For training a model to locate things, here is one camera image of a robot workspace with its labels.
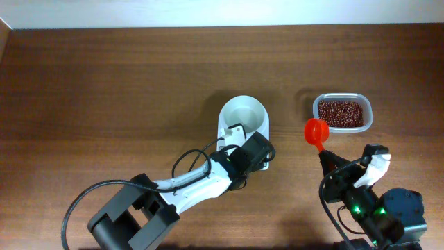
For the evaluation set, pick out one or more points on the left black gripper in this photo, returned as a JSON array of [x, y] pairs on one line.
[[260, 166]]

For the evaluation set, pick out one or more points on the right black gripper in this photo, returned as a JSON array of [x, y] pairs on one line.
[[340, 181]]

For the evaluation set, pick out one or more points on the orange measuring scoop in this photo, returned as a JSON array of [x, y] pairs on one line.
[[316, 133]]

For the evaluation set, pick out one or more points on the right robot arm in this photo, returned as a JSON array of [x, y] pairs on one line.
[[395, 220]]

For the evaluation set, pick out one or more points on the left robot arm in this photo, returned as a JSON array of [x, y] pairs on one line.
[[142, 214]]

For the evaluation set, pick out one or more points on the white digital kitchen scale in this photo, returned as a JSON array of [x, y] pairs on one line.
[[254, 118]]

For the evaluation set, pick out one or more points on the white round bowl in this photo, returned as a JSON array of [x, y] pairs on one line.
[[242, 100]]

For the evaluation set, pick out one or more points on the red beans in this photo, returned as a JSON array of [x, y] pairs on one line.
[[341, 114]]

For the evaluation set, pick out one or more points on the clear plastic container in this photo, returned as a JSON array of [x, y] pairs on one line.
[[353, 97]]

